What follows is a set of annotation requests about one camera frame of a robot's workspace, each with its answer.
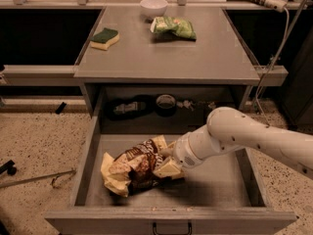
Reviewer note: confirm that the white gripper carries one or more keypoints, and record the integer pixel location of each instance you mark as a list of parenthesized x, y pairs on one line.
[(183, 154)]

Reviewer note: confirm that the brown chip bag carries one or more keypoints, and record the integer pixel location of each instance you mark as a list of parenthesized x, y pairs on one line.
[(133, 169)]

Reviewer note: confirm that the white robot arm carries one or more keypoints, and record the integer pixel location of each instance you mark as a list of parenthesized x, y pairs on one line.
[(228, 130)]

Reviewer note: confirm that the grey open drawer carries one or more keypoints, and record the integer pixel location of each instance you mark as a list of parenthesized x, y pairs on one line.
[(223, 196)]

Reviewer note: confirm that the grey cabinet counter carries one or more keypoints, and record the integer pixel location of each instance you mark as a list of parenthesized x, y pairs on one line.
[(215, 57)]

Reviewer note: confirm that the green chip bag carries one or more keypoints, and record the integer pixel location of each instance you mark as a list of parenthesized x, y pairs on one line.
[(178, 26)]

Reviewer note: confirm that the black tape roll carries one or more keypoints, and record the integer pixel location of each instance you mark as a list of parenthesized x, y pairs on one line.
[(165, 105)]

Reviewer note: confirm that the metal rod with hook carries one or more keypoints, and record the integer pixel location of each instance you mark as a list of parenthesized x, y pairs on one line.
[(38, 178)]

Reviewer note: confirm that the small black block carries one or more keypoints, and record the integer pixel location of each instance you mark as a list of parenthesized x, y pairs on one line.
[(60, 108)]

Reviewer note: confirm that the green yellow sponge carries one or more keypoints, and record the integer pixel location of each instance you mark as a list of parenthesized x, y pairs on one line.
[(104, 39)]

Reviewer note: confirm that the white bowl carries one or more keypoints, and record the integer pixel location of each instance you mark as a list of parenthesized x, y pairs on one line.
[(153, 8)]

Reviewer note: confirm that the black caster wheel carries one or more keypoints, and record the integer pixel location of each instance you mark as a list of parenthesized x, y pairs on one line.
[(8, 167)]

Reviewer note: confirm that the black drawer handle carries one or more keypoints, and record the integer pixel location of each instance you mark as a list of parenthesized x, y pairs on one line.
[(185, 228)]

